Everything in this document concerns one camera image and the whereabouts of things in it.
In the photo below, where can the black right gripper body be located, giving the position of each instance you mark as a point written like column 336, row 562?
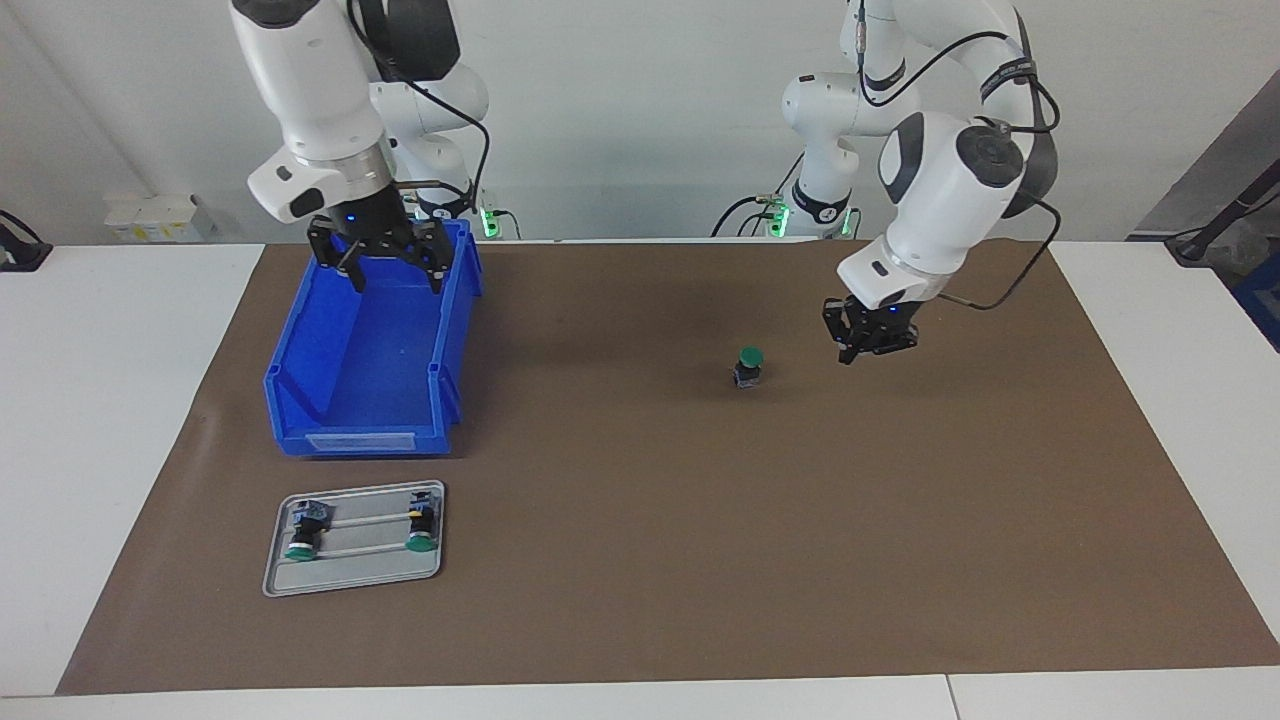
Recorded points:
column 368, row 220

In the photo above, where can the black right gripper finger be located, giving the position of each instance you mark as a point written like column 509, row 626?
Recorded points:
column 436, row 250
column 335, row 255

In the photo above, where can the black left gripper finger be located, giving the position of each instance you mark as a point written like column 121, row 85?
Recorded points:
column 842, row 325
column 895, row 342

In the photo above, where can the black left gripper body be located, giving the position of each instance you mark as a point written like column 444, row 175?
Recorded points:
column 885, row 318

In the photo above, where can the green capped push button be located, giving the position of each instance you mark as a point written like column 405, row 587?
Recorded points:
column 749, row 358

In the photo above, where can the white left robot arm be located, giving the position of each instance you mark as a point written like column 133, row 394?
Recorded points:
column 950, row 190

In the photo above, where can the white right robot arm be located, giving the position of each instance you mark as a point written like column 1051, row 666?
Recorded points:
column 310, row 80

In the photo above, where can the green push button yellow band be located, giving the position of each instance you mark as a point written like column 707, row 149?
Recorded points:
column 422, row 520

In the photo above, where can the green push button blue body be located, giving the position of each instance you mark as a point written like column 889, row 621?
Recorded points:
column 306, row 528

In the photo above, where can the green lit base plug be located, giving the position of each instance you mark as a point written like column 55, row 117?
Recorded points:
column 490, row 220
column 778, row 218

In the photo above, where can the blue plastic storage bin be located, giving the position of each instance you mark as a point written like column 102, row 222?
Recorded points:
column 385, row 340

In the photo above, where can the white cardboard box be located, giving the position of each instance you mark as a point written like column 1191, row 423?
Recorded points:
column 155, row 215

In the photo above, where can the brown table mat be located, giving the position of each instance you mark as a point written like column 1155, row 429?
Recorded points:
column 700, row 550

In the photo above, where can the grey metal tray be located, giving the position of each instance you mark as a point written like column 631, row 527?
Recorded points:
column 350, row 575

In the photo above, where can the black stand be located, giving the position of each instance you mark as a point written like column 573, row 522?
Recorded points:
column 1225, row 215

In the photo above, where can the blue crate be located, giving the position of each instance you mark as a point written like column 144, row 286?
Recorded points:
column 1262, row 300

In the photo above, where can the black clamp mount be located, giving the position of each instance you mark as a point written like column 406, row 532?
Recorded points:
column 20, row 255

